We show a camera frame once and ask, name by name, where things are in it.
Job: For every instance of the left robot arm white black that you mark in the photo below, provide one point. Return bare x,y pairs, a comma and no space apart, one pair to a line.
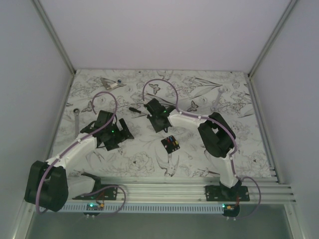
49,185

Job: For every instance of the white slotted cable duct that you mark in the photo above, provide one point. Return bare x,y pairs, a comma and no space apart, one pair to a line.
150,208

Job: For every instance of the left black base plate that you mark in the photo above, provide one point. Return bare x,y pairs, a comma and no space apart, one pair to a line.
102,193

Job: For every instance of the silver open-end wrench right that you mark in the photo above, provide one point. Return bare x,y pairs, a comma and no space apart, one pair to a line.
216,101

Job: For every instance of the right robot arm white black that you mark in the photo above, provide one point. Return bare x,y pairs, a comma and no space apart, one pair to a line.
218,138

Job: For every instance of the metal bracket tool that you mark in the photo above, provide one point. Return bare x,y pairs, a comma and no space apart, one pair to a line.
105,83

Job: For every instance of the black fuse box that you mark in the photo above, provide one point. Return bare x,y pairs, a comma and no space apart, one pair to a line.
169,146

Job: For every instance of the aluminium rail frame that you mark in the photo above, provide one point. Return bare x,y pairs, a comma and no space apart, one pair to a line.
276,219

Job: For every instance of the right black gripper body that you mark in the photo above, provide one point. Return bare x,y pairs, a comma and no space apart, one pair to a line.
156,126

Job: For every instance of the right controller board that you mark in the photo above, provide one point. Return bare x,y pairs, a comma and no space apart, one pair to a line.
230,211

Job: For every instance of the controller board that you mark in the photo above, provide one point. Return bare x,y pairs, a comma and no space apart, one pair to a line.
92,210
230,211

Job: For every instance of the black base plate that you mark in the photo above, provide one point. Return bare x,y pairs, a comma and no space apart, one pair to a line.
102,193
216,193

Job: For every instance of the silver ratchet wrench left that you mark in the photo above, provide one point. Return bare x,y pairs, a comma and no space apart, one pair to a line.
76,112

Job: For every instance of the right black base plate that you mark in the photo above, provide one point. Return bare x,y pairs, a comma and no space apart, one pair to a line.
216,193

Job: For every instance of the left controller board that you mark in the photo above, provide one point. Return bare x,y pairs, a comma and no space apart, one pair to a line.
92,210

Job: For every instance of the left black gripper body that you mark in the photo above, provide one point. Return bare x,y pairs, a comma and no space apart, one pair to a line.
115,136

